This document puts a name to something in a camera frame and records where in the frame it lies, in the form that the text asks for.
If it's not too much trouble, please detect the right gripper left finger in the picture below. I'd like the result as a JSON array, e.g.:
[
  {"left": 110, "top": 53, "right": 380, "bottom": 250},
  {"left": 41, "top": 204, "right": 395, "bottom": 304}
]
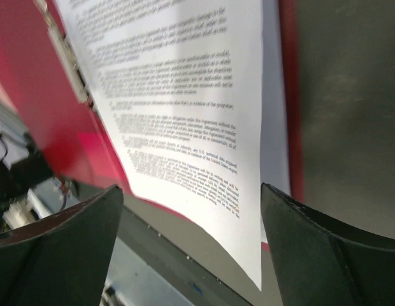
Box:
[{"left": 0, "top": 186, "right": 124, "bottom": 305}]

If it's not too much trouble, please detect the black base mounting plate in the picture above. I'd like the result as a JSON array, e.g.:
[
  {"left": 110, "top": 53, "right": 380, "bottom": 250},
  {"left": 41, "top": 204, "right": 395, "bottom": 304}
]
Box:
[{"left": 118, "top": 194, "right": 282, "bottom": 305}]

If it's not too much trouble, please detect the metal folder clip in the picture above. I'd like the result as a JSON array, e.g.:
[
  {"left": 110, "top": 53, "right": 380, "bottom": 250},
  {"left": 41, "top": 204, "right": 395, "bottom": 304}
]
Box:
[{"left": 33, "top": 0, "right": 93, "bottom": 109}]

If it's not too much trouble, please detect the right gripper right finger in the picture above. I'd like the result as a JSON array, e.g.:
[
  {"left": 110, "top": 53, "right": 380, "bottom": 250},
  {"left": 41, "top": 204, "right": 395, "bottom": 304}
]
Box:
[{"left": 261, "top": 184, "right": 395, "bottom": 305}]

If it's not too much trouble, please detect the red plastic folder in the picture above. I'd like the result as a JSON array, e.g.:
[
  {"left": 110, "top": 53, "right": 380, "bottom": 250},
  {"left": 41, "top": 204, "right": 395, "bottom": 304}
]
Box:
[{"left": 0, "top": 1, "right": 304, "bottom": 219}]

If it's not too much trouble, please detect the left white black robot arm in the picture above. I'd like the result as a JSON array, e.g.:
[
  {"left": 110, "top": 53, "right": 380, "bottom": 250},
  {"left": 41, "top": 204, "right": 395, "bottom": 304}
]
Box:
[{"left": 0, "top": 132, "right": 54, "bottom": 233}]

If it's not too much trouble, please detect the stack of printed papers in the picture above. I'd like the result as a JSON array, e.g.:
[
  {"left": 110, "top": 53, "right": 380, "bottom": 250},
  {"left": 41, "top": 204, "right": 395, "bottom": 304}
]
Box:
[{"left": 55, "top": 1, "right": 263, "bottom": 287}]

